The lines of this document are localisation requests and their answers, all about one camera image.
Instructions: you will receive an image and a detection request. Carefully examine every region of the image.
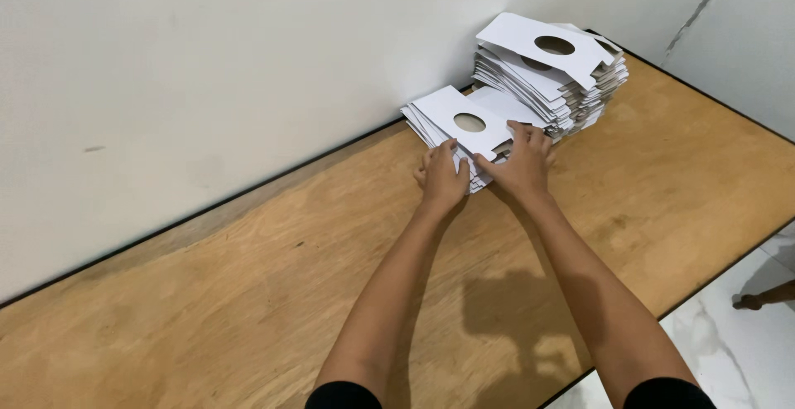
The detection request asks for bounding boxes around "person's right hand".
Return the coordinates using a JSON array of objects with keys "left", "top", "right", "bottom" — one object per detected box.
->
[{"left": 475, "top": 120, "right": 557, "bottom": 202}]

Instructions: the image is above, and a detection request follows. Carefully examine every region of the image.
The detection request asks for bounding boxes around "person's left hand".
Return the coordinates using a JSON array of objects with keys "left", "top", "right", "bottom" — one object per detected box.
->
[{"left": 413, "top": 139, "right": 472, "bottom": 210}]

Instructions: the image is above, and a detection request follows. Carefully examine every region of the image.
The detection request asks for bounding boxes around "small stack of white card sleeves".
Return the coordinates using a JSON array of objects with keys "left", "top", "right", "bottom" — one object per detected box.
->
[{"left": 400, "top": 85, "right": 549, "bottom": 195}]

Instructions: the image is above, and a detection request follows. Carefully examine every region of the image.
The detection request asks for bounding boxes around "tall pile of white card sleeves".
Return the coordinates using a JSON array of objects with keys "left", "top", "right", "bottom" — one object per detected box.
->
[{"left": 472, "top": 12, "right": 629, "bottom": 143}]

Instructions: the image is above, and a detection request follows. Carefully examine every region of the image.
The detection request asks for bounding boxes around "black left shirt sleeve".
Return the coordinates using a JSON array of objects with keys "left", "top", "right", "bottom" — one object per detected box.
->
[{"left": 304, "top": 381, "right": 383, "bottom": 409}]

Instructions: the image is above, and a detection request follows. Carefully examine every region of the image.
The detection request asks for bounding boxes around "black shirt sleeve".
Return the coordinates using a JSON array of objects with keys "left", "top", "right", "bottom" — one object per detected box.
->
[
  {"left": 623, "top": 377, "right": 718, "bottom": 409},
  {"left": 304, "top": 381, "right": 383, "bottom": 409}
]

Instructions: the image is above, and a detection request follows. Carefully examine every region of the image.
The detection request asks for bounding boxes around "black right shirt sleeve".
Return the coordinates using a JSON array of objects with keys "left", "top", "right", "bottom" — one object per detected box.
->
[{"left": 623, "top": 377, "right": 718, "bottom": 409}]

